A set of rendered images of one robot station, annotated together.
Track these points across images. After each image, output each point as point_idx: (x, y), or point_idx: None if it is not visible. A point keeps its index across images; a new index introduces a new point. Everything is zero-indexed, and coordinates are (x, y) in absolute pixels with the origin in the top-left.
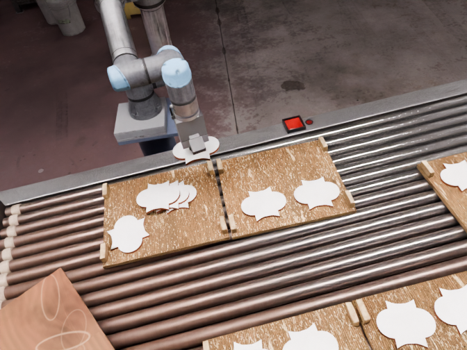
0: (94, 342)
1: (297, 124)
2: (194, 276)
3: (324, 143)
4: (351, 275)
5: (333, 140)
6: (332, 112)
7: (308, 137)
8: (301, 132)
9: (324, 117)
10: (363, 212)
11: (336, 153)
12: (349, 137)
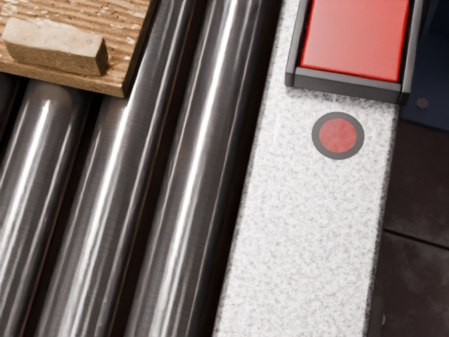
0: None
1: (333, 41)
2: None
3: (31, 35)
4: None
5: (98, 164)
6: (347, 317)
7: (208, 63)
8: (272, 56)
9: (327, 243)
10: None
11: (10, 138)
12: (63, 264)
